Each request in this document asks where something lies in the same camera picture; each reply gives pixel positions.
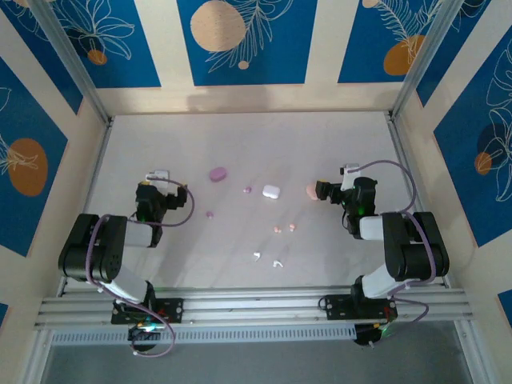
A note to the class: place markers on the white earbud charging case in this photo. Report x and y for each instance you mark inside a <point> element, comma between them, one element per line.
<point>270,190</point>

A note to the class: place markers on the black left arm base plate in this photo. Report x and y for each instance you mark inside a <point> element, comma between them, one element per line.
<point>172,310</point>

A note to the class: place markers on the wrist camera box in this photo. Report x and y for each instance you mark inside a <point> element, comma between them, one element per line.
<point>160,175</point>
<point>351,167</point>

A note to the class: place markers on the aluminium mounting rail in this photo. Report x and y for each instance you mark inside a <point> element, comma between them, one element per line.
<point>260,304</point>

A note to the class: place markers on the black arm base connector module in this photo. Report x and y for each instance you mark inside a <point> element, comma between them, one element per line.
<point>370,335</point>
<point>144,336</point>

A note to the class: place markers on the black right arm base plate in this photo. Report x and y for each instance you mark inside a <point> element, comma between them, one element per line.
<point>336,306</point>

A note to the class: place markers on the pink earbud charging case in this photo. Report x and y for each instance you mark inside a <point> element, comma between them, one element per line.
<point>311,192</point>

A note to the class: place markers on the aluminium frame post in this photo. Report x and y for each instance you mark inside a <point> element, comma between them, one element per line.
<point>72,60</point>
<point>436,48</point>

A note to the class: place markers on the aluminium table side rail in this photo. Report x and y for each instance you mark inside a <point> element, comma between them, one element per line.
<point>94,172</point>
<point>400,148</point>

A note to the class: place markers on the aluminium frame leg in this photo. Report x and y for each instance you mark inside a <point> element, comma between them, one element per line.
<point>470,352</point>
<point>37,356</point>

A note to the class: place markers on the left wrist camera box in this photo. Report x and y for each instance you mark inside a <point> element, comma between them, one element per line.
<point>160,175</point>

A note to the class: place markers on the purple earbud charging case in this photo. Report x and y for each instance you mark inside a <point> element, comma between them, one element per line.
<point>218,174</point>

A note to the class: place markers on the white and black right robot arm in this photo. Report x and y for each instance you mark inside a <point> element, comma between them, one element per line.
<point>416,248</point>

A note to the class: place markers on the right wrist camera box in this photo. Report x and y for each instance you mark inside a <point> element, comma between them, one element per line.
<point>351,167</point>

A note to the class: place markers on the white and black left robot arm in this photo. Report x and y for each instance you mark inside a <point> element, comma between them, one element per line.
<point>92,256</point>

